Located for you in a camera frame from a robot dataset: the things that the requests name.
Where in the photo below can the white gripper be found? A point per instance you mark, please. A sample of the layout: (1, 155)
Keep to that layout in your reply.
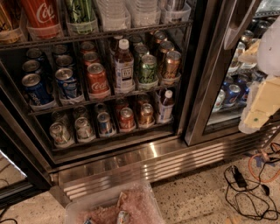
(269, 50)

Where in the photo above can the green can top shelf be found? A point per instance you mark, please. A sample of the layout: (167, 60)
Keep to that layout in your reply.
(79, 11)

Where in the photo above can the Pepsi can behind door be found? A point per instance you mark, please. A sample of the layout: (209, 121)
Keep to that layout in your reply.
(232, 93)

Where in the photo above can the steel fridge door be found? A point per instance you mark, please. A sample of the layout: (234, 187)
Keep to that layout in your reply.
(217, 27)

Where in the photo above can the copper can middle shelf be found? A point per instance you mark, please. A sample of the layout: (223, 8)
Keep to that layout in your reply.
(171, 64)

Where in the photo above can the tea bottle bottom shelf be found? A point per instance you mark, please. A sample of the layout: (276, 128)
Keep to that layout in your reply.
(165, 106)

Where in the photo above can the green can middle shelf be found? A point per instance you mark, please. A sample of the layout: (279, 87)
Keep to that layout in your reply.
(148, 68)

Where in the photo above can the gold can bottom shelf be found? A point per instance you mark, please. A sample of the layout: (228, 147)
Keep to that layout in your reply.
(146, 114)

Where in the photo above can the steel fridge base grille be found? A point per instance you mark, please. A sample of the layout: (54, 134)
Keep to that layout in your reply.
(152, 162)

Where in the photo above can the red can bottom shelf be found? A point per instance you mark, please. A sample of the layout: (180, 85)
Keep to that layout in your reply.
(126, 119)

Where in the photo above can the clear water bottle top shelf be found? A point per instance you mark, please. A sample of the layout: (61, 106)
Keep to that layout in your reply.
(114, 16)

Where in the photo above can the front red Coca-Cola can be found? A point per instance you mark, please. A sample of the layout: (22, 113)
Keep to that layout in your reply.
(97, 79)

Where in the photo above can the blue can bottom shelf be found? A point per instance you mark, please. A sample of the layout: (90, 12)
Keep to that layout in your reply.
(105, 124)

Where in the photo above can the silver can bottom shelf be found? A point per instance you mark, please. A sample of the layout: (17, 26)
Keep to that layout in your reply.
(84, 130)

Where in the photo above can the front blue white Pepsi can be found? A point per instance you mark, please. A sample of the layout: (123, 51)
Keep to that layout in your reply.
(67, 83)

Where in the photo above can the white green can bottom shelf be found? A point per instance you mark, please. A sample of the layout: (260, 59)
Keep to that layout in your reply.
(60, 133)

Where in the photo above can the rear blue Pepsi can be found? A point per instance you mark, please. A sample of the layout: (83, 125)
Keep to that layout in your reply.
(35, 54)

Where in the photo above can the red Coca-Cola can top shelf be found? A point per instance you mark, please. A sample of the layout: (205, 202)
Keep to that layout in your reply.
(43, 19)

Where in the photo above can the middle blue Pepsi can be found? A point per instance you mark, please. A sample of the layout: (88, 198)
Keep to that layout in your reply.
(32, 67)

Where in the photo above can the yellow can top shelf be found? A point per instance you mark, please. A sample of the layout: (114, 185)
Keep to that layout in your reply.
(10, 13)

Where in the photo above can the iced tea bottle white cap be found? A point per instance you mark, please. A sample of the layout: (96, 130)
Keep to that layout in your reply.
(124, 65)

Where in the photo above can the clear plastic bin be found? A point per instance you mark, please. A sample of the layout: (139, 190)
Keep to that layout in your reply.
(130, 203)

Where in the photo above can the black power adapter with cable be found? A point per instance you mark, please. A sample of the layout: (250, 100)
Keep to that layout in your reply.
(249, 198)

